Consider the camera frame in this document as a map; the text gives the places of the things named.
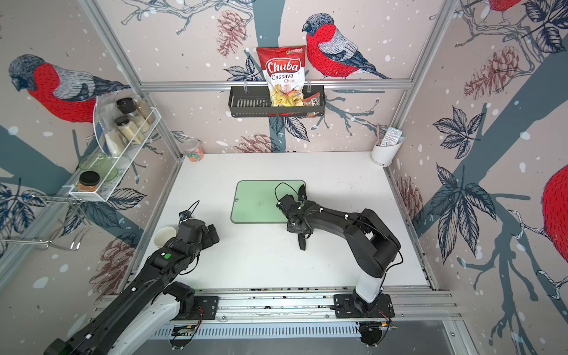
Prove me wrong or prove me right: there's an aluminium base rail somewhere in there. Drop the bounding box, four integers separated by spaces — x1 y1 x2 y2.
88 288 462 325

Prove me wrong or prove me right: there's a packet in utensil cup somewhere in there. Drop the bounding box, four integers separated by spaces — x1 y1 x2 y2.
380 127 402 146

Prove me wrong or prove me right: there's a green cutting board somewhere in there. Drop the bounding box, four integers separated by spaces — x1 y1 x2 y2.
231 180 306 224

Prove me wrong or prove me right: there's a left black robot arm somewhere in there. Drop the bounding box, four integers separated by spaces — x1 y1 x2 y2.
45 218 220 354

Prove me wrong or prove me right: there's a clear candy jar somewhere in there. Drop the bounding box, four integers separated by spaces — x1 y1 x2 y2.
181 138 204 162

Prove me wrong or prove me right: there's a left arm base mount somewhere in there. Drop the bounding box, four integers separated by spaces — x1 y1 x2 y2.
174 295 220 321

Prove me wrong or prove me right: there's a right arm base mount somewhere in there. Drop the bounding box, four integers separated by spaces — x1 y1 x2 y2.
330 292 395 320

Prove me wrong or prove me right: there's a short orange spice jar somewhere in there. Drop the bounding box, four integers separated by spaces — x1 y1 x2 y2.
77 170 101 192

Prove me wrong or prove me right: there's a white utensil cup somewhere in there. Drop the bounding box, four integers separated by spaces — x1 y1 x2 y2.
371 137 405 167

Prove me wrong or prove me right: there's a green glass bowl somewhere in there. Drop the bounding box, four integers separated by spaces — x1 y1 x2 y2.
78 152 118 180

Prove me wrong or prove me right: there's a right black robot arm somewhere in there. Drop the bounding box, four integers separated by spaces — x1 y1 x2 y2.
277 195 401 308

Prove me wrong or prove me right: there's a small dark snack packet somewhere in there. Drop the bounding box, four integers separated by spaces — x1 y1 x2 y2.
303 93 322 107

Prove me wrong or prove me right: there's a wire wall rack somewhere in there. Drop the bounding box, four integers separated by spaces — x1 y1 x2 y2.
1 195 93 251

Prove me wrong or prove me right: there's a clear acrylic wall shelf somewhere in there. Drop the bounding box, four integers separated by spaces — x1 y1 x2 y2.
70 90 162 202

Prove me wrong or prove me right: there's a black kitchen knife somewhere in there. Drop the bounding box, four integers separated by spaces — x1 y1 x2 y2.
298 184 307 251

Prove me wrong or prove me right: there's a black wire wall basket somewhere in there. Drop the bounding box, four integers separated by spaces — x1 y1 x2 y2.
228 85 326 119

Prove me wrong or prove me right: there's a red cassava chips bag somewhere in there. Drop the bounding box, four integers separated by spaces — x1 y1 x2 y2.
257 46 306 107

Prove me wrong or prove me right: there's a black lid spice jar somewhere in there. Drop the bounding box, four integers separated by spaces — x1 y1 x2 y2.
114 115 143 145
116 98 150 133

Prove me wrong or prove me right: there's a white paper cup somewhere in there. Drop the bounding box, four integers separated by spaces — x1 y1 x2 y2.
152 226 178 248

